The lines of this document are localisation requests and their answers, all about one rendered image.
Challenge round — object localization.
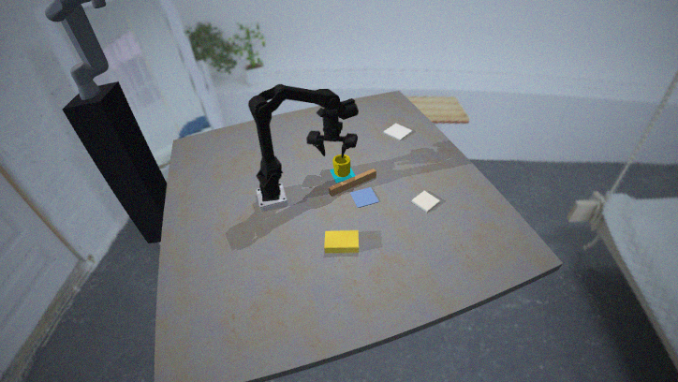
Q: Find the yellow rectangular block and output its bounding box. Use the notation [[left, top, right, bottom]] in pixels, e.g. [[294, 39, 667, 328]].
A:
[[324, 230, 359, 253]]

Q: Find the white flat bar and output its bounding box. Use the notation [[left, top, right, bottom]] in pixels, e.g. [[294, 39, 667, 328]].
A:
[[411, 191, 439, 213]]

